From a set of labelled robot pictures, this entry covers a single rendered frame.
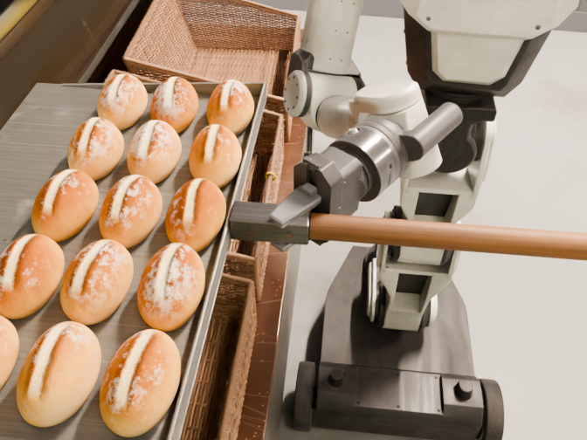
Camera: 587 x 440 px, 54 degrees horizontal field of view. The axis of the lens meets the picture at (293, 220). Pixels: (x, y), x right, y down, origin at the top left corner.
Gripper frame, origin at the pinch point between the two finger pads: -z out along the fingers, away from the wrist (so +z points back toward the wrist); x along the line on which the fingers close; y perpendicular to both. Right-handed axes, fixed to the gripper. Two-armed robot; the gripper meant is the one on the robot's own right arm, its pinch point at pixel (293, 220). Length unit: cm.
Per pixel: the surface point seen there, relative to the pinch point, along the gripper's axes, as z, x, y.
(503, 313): 103, 122, -8
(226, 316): 12, 61, 31
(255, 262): 20, 49, 29
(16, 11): 11, 6, 83
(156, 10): 71, 40, 122
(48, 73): 14, 21, 85
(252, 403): 1, 63, 13
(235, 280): 13, 48, 28
